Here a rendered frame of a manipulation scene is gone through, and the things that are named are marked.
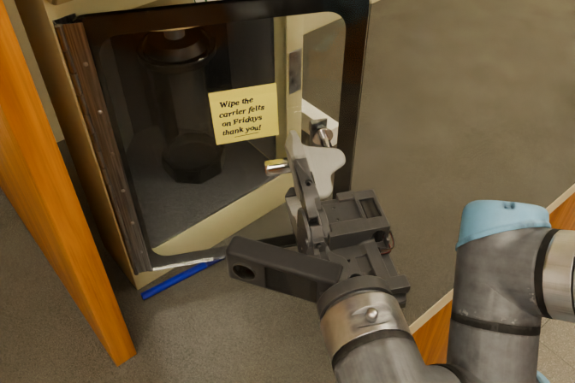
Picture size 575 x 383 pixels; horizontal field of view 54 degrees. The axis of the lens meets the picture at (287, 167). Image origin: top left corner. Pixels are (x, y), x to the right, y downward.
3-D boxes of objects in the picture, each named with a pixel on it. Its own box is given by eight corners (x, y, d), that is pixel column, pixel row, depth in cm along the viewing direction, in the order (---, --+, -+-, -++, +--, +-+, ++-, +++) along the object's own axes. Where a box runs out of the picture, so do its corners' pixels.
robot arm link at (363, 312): (328, 381, 51) (334, 335, 45) (316, 337, 54) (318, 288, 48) (406, 364, 52) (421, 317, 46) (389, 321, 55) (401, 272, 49)
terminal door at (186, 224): (139, 269, 80) (62, 15, 53) (343, 232, 85) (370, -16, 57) (139, 273, 80) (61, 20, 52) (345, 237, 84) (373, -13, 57)
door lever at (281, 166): (257, 152, 69) (257, 137, 67) (331, 141, 70) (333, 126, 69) (266, 183, 65) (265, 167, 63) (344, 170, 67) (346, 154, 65)
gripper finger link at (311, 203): (305, 170, 61) (323, 244, 58) (289, 173, 61) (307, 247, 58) (311, 150, 57) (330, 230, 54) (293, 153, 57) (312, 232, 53)
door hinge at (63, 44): (130, 269, 80) (49, 21, 53) (145, 260, 81) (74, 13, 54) (135, 276, 79) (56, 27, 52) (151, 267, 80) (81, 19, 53)
